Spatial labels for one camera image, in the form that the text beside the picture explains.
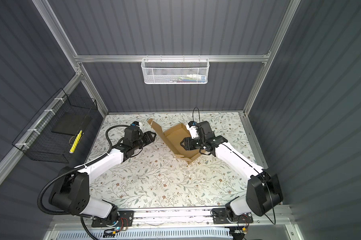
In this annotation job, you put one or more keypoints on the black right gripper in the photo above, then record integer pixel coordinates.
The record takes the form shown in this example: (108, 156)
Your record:
(188, 141)

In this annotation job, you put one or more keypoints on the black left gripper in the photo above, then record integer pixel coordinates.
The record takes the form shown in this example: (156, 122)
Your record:
(148, 136)

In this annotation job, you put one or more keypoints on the brown cardboard box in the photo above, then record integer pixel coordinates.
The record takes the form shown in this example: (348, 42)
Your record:
(173, 137)

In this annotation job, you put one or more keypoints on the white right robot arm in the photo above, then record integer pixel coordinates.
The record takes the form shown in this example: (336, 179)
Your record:
(263, 190)

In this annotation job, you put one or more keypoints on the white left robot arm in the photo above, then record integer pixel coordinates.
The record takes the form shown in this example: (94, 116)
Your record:
(71, 190)

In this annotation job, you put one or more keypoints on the yellow marker pen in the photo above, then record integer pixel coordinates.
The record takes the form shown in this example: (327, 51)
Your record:
(76, 142)

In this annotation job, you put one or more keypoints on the items in white basket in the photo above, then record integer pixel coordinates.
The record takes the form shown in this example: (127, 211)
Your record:
(189, 79)

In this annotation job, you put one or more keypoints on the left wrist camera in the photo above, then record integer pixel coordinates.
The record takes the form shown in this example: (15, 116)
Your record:
(132, 133)

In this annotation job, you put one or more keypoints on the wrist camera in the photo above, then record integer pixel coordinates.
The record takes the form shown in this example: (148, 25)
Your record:
(132, 133)
(192, 128)

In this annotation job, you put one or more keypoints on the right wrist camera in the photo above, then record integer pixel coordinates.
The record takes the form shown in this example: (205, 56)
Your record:
(192, 128)

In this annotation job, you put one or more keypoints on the white wire mesh basket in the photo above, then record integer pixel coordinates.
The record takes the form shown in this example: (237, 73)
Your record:
(157, 72)

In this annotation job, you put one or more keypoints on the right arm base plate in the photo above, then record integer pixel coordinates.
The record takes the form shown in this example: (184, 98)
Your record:
(222, 216)

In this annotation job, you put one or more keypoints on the black wire mesh basket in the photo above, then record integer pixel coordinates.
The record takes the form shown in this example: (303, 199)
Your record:
(51, 136)

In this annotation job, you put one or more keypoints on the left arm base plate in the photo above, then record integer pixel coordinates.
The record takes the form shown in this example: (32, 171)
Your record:
(117, 219)

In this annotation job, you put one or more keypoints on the white perforated front rail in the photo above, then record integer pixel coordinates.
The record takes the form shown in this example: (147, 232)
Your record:
(166, 234)

